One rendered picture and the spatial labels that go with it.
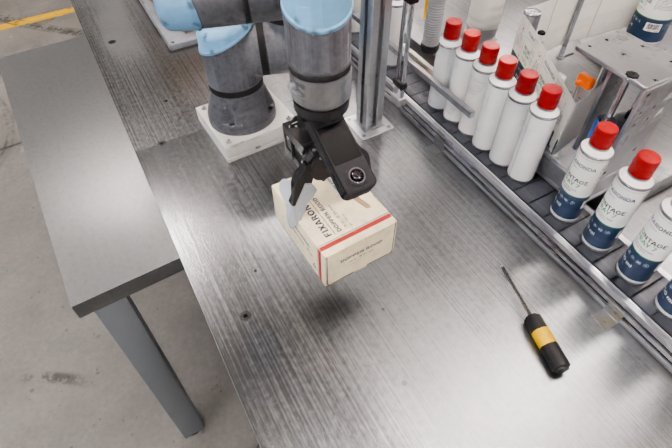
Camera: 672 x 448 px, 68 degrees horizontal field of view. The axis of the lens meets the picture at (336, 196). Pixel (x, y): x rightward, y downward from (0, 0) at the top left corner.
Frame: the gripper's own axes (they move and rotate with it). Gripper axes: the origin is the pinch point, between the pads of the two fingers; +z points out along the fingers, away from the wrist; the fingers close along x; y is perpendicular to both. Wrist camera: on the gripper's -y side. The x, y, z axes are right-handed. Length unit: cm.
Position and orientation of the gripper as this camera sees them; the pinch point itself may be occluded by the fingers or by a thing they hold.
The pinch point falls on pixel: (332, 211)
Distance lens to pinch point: 76.0
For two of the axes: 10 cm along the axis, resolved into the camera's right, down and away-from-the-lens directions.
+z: 0.1, 6.9, 7.3
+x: -8.5, 3.9, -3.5
